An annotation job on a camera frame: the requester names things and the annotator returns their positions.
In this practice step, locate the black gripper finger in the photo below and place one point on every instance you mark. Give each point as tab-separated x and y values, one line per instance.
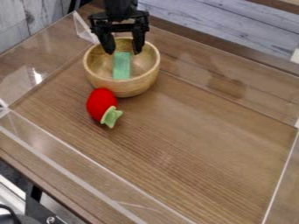
139	41
109	43

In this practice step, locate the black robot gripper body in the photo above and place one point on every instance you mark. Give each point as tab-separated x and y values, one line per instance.
118	11

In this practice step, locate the green rectangular block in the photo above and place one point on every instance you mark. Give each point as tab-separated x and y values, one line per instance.
122	66

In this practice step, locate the brown wooden bowl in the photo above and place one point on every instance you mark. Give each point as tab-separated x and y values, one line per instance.
145	68

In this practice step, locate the red plush strawberry toy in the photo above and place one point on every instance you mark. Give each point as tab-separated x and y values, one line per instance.
102	107

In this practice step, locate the clear acrylic corner bracket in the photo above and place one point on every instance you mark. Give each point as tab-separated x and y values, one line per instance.
83	29

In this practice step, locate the black table frame clamp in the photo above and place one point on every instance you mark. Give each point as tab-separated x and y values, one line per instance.
21	210

